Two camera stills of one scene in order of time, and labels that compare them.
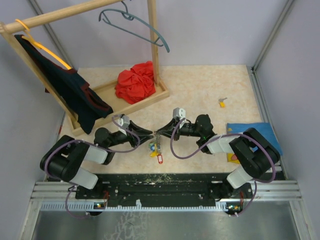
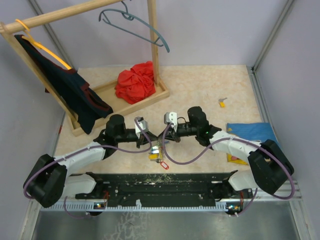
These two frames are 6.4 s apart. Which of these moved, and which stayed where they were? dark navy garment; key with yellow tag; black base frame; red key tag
Moved: red key tag
Stayed: key with yellow tag; black base frame; dark navy garment
